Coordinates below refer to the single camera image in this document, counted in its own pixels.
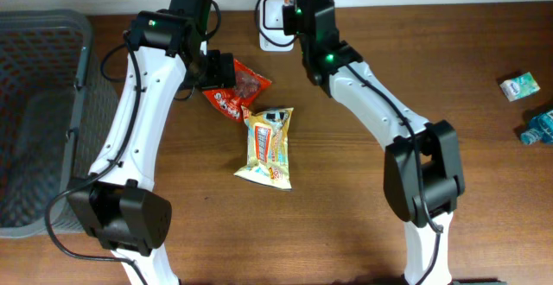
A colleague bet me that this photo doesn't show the red snack bag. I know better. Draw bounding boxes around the red snack bag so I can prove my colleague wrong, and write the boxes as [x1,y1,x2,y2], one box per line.
[202,60,272,122]

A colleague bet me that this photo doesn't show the yellow snack bag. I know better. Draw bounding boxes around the yellow snack bag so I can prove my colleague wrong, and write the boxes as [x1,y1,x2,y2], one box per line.
[234,106,294,191]

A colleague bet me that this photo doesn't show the green tissue pack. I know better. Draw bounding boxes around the green tissue pack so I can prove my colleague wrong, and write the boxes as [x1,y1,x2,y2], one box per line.
[499,72,540,102]

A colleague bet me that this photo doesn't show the teal mouthwash bottle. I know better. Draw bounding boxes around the teal mouthwash bottle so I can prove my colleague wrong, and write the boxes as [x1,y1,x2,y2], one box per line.
[520,111,552,145]

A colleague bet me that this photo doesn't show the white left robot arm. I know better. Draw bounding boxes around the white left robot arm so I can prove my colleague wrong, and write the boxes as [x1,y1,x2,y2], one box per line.
[62,0,236,284]

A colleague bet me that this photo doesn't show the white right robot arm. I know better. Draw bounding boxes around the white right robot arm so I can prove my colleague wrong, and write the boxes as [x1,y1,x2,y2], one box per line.
[283,0,465,284]

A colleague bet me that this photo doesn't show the white barcode scanner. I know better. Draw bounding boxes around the white barcode scanner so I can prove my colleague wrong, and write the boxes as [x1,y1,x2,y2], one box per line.
[257,0,294,52]

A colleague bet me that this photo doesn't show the grey plastic lattice basket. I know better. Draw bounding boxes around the grey plastic lattice basket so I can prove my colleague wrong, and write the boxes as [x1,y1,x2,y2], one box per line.
[1,9,118,239]

